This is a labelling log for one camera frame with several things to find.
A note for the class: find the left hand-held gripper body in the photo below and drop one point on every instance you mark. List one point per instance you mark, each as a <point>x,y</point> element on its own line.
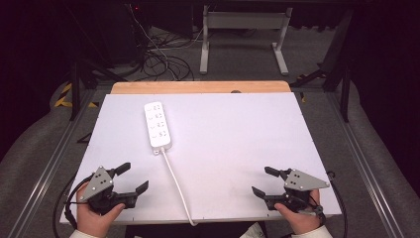
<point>99,183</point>

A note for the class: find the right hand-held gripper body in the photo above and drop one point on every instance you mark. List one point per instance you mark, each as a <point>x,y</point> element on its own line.
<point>302,181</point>

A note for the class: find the person's left hand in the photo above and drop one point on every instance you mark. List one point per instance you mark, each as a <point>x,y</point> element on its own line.
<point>90,221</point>

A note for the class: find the person's right hand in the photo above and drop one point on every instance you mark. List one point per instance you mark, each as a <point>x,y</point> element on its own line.
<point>305,221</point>

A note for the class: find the person's white clothing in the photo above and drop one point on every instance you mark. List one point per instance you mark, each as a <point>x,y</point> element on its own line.
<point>254,231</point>

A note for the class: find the white power strip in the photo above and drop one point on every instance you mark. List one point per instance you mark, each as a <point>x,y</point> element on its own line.
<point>157,124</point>

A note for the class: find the yellow black hazard tape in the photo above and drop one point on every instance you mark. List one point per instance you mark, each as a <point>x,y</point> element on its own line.
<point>64,99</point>

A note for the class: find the black metal stand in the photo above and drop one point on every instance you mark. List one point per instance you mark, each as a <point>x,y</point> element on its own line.
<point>75,89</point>
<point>341,76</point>

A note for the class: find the aluminium floor rail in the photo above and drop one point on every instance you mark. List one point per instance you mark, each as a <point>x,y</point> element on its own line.
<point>49,168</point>
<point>363,158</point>

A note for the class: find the white metal stand frame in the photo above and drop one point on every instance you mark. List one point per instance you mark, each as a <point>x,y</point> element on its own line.
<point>244,20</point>

